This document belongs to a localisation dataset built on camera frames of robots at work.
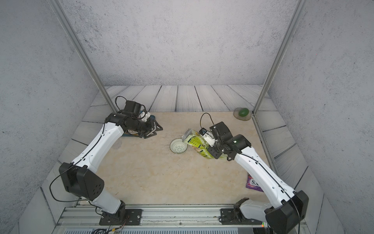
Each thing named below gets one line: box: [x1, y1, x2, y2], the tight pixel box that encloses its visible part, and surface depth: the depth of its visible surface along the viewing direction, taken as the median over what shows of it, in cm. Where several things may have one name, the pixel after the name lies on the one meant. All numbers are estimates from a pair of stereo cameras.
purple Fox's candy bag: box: [245, 172, 264, 193], surface depth 84 cm
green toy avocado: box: [238, 107, 250, 117], surface depth 121 cm
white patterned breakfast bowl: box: [169, 137, 188, 155], surface depth 101 cm
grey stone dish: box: [233, 107, 252, 121], surface depth 121 cm
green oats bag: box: [181, 128, 228, 160], surface depth 76 cm
